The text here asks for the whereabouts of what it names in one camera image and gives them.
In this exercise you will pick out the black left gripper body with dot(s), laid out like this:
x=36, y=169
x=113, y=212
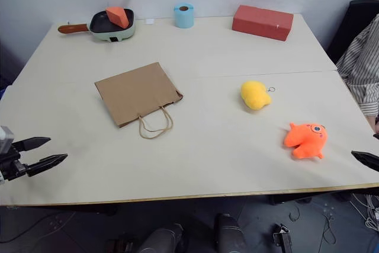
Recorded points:
x=13, y=165

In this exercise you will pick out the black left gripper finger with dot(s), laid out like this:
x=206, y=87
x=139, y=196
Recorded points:
x=47, y=163
x=32, y=143

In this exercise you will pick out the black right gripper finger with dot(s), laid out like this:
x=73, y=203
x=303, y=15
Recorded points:
x=370, y=160
x=376, y=136

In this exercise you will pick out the orange plush toy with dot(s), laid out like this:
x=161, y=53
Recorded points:
x=306, y=140

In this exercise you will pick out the person in striped shirt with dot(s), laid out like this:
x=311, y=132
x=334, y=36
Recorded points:
x=361, y=66

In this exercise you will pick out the black chair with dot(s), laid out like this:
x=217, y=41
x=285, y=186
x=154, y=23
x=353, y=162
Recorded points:
x=355, y=25

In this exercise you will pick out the black metal device on floor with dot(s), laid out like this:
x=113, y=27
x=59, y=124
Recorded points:
x=282, y=238

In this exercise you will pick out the yellow plush toy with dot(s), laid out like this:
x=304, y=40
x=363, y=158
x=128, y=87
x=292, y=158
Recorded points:
x=254, y=96

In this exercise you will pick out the dark grey rounded shape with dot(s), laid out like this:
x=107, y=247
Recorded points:
x=160, y=239
x=229, y=235

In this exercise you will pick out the orange foam wedge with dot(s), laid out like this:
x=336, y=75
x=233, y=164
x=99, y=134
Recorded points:
x=118, y=16

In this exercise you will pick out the red rectangular block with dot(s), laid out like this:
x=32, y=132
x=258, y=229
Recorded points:
x=260, y=23

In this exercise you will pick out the small white block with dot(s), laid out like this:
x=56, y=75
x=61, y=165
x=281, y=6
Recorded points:
x=149, y=21

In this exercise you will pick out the light blue paper roll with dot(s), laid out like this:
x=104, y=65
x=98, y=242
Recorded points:
x=184, y=19

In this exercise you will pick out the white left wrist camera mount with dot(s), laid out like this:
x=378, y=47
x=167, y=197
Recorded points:
x=5, y=139

